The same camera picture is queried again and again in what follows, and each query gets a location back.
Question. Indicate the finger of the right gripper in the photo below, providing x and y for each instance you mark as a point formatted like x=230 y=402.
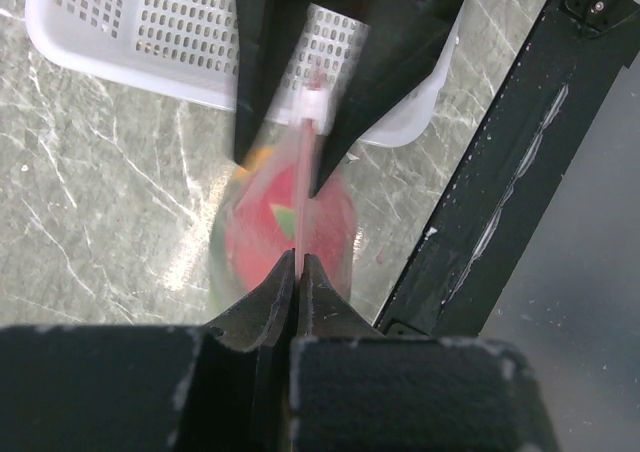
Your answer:
x=268 y=32
x=403 y=43

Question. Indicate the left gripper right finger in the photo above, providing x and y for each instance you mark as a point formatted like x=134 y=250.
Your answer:
x=331 y=391

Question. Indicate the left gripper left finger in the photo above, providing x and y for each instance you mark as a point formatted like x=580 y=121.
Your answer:
x=248 y=363

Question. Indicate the white rectangular perforated basket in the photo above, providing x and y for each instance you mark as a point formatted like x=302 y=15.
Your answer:
x=189 y=49

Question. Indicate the clear zip top bag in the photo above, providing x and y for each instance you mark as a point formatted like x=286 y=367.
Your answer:
x=296 y=148

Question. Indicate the red fake dragon fruit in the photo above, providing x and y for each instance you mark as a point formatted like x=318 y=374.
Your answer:
x=262 y=227

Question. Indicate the orange fake fruit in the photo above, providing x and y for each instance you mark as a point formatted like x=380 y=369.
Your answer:
x=253 y=163

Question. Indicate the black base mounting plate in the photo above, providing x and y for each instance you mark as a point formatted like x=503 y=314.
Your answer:
x=512 y=168

